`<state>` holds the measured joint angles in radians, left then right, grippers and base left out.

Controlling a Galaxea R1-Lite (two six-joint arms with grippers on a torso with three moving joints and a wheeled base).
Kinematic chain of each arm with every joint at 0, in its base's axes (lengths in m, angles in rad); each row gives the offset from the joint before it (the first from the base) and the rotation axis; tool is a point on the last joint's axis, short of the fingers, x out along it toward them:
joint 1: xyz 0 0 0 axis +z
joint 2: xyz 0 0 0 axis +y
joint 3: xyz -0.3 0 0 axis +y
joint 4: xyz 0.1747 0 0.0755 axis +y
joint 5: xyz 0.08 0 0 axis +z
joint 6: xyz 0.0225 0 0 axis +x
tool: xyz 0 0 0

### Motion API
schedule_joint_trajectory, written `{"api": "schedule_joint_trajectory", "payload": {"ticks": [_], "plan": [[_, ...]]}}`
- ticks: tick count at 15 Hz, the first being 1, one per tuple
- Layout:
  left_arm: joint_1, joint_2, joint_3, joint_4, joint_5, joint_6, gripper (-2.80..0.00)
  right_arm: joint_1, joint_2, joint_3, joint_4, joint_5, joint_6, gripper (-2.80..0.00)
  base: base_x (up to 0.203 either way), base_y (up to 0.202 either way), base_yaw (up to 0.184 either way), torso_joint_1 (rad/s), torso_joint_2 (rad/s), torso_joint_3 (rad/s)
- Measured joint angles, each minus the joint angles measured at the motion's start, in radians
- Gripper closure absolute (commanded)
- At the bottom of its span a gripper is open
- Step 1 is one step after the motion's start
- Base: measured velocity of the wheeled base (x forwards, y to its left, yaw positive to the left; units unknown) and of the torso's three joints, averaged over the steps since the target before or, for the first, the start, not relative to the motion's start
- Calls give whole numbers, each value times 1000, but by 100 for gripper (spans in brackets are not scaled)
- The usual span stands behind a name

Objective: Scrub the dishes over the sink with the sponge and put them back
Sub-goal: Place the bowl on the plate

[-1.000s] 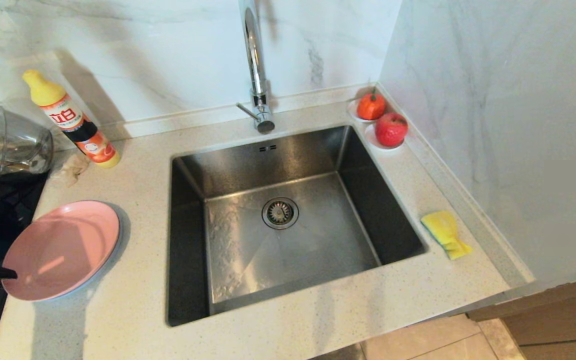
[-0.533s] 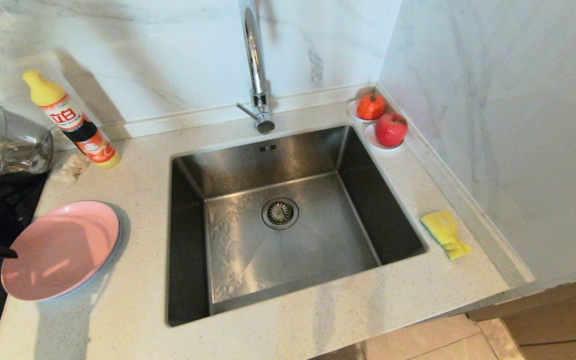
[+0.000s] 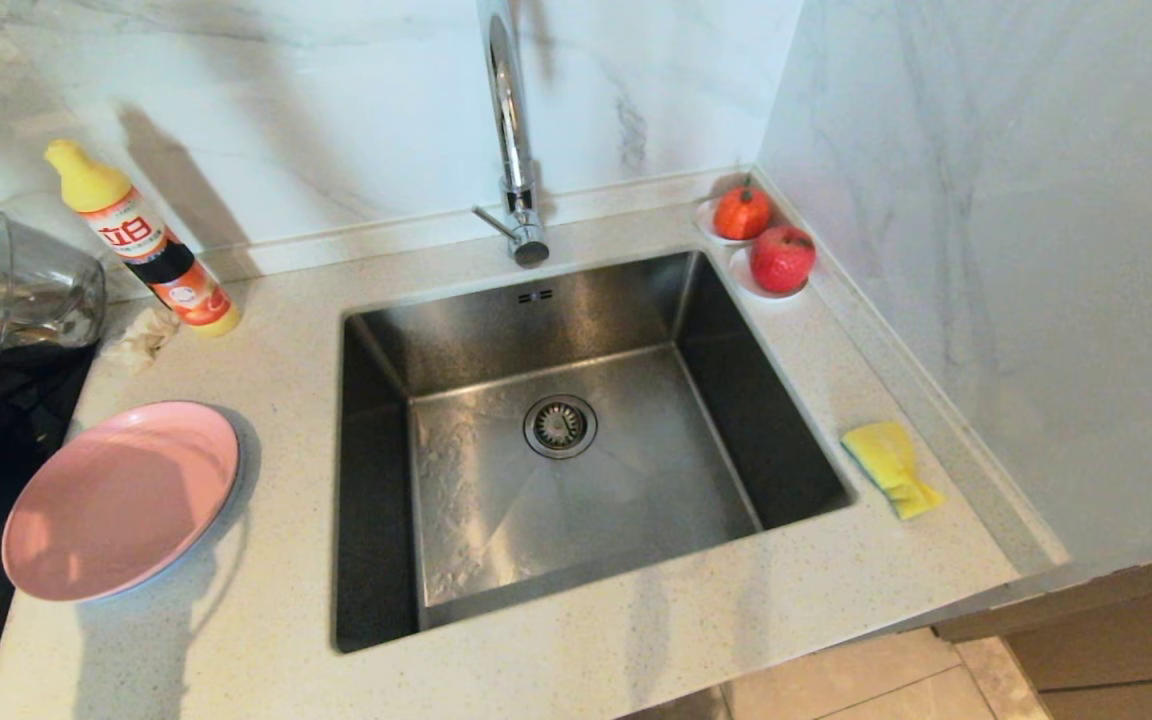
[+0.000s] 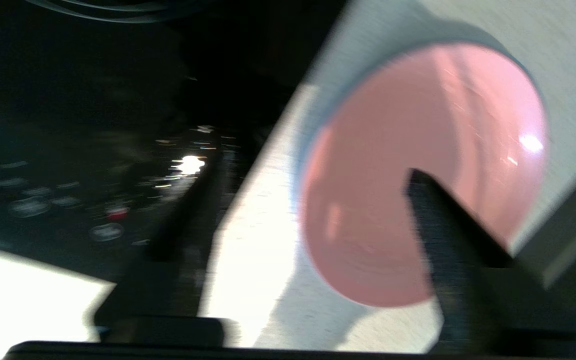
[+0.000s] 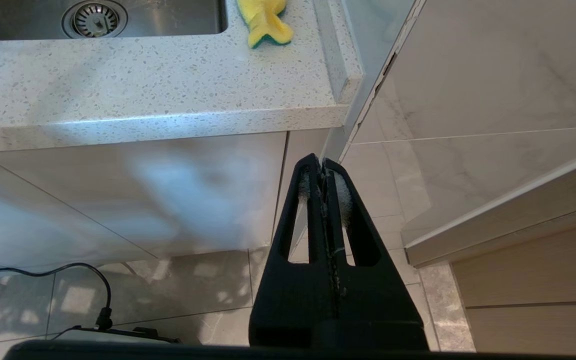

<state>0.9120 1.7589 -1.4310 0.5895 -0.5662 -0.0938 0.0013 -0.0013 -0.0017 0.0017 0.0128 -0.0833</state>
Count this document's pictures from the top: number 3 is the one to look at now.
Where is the small white dish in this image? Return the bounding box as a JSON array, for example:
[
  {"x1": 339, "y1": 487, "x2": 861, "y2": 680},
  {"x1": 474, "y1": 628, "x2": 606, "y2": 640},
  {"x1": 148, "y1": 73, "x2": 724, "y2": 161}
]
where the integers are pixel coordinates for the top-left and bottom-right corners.
[
  {"x1": 695, "y1": 196, "x2": 774, "y2": 246},
  {"x1": 728, "y1": 246, "x2": 809, "y2": 302}
]

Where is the wooden cabinet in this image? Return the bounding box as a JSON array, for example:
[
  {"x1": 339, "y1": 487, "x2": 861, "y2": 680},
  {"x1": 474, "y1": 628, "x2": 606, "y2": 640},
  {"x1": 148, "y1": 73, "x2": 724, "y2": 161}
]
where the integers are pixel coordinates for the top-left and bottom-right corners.
[{"x1": 936, "y1": 540, "x2": 1152, "y2": 720}]

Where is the grey plate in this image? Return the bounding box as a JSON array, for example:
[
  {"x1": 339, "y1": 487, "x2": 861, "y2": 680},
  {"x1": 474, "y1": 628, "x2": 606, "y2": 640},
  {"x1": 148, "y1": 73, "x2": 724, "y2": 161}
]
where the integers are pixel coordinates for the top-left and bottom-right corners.
[{"x1": 96, "y1": 405, "x2": 249, "y2": 605}]

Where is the clear glass jug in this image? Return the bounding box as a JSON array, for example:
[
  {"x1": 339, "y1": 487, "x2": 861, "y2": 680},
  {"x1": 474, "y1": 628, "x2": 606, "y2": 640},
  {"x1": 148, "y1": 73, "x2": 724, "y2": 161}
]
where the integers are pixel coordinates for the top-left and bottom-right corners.
[{"x1": 0, "y1": 208, "x2": 108, "y2": 351}]

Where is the red toy apple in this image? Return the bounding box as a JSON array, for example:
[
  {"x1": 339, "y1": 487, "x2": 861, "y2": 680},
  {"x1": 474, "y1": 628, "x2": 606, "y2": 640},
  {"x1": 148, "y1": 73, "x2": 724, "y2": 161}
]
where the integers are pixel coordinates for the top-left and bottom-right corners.
[{"x1": 749, "y1": 226, "x2": 817, "y2": 296}]

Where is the pink plate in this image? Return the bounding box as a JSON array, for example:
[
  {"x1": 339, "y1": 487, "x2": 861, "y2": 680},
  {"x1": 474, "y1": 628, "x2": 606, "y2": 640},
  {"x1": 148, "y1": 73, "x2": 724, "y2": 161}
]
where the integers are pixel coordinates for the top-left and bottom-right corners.
[{"x1": 1, "y1": 400, "x2": 241, "y2": 604}]

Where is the orange dish soap bottle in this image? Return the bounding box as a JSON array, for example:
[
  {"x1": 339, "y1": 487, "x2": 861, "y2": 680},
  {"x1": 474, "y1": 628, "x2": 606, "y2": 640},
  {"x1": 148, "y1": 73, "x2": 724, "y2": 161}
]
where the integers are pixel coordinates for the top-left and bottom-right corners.
[{"x1": 45, "y1": 139, "x2": 242, "y2": 338}]

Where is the metal drain strainer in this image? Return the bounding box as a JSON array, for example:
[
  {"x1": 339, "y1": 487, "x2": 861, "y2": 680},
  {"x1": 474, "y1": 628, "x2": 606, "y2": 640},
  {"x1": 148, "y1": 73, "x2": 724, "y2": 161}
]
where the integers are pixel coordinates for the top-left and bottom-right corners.
[{"x1": 523, "y1": 393, "x2": 600, "y2": 461}]

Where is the chrome faucet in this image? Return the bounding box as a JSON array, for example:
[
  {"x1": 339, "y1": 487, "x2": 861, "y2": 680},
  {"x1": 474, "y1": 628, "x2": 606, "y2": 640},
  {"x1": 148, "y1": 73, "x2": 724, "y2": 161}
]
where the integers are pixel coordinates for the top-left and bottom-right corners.
[{"x1": 472, "y1": 0, "x2": 552, "y2": 268}]

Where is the stainless steel sink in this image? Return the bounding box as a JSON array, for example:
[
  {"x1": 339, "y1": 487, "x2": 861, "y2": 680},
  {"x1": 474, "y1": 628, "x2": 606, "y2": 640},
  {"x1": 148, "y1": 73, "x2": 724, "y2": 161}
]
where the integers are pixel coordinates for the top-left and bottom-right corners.
[{"x1": 334, "y1": 250, "x2": 855, "y2": 655}]

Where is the yellow green sponge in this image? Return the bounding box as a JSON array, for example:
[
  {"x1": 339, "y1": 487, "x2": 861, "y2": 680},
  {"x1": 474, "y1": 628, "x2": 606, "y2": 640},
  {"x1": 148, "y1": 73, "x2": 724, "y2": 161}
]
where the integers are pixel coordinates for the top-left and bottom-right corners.
[{"x1": 840, "y1": 420, "x2": 946, "y2": 520}]

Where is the orange toy pumpkin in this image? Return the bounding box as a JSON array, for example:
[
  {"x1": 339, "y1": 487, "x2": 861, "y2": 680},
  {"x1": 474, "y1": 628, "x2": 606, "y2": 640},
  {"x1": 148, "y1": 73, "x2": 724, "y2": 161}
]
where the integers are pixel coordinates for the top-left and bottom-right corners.
[{"x1": 713, "y1": 178, "x2": 774, "y2": 242}]

